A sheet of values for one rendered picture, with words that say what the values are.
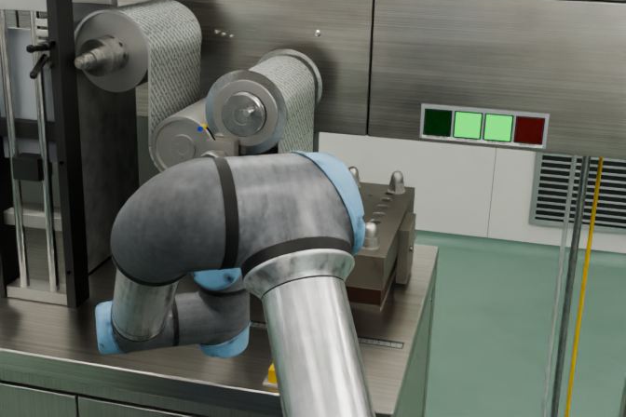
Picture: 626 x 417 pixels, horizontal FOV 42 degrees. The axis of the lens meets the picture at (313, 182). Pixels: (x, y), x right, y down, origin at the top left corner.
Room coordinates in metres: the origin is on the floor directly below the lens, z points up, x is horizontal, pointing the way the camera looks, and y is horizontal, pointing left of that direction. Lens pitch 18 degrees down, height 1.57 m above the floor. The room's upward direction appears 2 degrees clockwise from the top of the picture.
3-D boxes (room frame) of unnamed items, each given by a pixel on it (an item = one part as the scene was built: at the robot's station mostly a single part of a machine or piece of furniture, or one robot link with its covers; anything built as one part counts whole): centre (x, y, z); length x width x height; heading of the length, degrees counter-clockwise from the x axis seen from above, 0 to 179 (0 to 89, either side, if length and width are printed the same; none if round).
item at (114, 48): (1.41, 0.37, 1.34); 0.06 x 0.06 x 0.06; 77
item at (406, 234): (1.48, -0.19, 0.97); 0.10 x 0.03 x 0.11; 167
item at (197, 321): (1.09, 0.14, 1.01); 0.11 x 0.08 x 0.11; 109
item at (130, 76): (1.56, 0.33, 1.34); 0.25 x 0.14 x 0.14; 167
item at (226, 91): (1.49, 0.09, 1.25); 0.26 x 0.12 x 0.12; 167
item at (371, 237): (1.32, -0.10, 1.05); 0.04 x 0.04 x 0.04
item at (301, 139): (1.48, 0.03, 1.11); 0.23 x 0.01 x 0.18; 167
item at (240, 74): (1.37, 0.12, 1.25); 0.15 x 0.01 x 0.15; 77
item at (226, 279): (1.09, 0.12, 1.11); 0.11 x 0.08 x 0.09; 167
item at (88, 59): (1.35, 0.38, 1.34); 0.06 x 0.03 x 0.03; 167
